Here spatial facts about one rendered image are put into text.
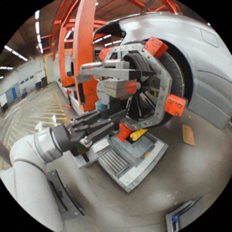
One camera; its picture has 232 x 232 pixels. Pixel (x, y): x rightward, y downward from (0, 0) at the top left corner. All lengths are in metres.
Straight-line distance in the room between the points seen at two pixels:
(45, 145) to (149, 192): 1.01
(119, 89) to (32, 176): 0.29
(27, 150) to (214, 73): 0.99
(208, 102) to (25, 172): 0.93
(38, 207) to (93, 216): 0.92
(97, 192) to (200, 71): 1.42
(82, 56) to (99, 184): 1.28
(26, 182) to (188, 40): 0.99
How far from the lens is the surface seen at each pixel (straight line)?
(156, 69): 0.40
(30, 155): 0.22
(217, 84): 0.80
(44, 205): 0.17
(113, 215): 1.02
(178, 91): 0.46
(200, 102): 0.78
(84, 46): 0.88
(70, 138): 0.23
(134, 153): 0.92
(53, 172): 0.90
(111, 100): 0.26
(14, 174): 0.19
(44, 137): 0.23
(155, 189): 1.08
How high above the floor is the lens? 0.99
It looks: 34 degrees down
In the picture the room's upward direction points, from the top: straight up
